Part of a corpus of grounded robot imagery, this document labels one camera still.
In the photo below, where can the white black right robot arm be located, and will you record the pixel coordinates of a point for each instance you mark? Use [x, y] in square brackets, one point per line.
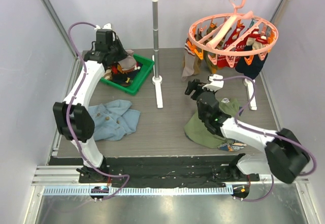
[281, 154]

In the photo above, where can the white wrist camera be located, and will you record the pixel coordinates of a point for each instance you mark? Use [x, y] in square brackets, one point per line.
[215, 83]
[106, 26]

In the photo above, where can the red white sock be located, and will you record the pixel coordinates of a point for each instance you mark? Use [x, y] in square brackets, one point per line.
[236, 34]

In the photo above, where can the black colourful argyle sock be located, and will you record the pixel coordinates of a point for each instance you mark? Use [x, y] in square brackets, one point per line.
[116, 70]

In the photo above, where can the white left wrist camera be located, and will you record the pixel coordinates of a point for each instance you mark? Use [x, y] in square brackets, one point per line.
[106, 26]

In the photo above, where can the beige grey sock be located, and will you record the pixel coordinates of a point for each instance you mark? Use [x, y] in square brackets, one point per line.
[128, 64]
[188, 62]

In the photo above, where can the navy cream cuff sock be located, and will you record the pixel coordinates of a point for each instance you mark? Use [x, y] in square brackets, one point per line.
[253, 70]

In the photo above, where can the olive yellow toe sock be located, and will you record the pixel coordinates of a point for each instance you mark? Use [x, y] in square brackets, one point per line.
[211, 66]

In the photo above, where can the green plastic tray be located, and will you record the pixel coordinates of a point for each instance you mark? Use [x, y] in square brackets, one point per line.
[147, 66]

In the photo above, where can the green crumpled garment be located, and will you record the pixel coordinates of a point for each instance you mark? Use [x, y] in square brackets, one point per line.
[198, 133]

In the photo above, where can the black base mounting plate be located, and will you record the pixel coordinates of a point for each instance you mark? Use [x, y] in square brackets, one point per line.
[162, 172]

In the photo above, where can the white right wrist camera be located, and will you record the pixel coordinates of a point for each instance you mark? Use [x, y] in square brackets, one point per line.
[215, 83]

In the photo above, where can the tan ribbed sock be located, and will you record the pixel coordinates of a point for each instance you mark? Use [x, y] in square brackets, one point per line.
[196, 66]

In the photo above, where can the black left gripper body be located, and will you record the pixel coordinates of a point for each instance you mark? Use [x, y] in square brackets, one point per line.
[117, 50]

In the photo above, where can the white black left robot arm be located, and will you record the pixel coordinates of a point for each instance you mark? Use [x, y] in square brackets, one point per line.
[72, 116]

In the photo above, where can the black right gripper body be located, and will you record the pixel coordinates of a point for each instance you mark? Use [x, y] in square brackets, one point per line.
[196, 88]

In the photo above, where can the light blue denim shirt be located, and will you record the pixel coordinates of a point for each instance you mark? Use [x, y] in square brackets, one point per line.
[114, 120]

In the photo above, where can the pink round clip hanger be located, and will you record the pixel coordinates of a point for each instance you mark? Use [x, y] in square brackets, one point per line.
[226, 24]

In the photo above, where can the white slotted cable duct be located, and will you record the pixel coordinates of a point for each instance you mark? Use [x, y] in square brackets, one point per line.
[87, 190]

